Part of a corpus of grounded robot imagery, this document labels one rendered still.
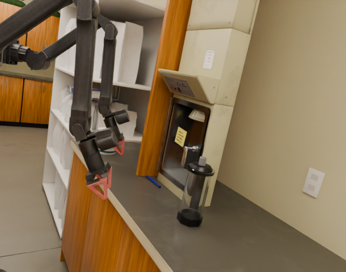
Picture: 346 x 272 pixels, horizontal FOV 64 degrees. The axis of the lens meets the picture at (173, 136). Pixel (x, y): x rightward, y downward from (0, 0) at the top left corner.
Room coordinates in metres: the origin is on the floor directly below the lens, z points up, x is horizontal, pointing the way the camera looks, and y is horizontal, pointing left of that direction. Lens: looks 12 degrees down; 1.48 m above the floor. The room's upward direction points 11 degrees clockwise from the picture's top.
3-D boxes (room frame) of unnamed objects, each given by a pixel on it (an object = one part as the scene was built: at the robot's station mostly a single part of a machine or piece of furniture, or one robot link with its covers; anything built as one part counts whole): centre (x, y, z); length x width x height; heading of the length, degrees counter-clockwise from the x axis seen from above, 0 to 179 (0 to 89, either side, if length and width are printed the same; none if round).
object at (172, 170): (1.28, -0.05, 1.19); 0.30 x 0.01 x 0.40; 34
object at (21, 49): (1.36, 0.80, 1.45); 0.09 x 0.08 x 0.12; 7
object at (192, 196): (1.04, -0.13, 1.06); 0.11 x 0.11 x 0.21
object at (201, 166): (1.04, -0.13, 1.18); 0.09 x 0.09 x 0.07
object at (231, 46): (1.35, -0.16, 1.33); 0.32 x 0.25 x 0.77; 34
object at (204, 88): (1.25, 0.00, 1.46); 0.32 x 0.12 x 0.10; 34
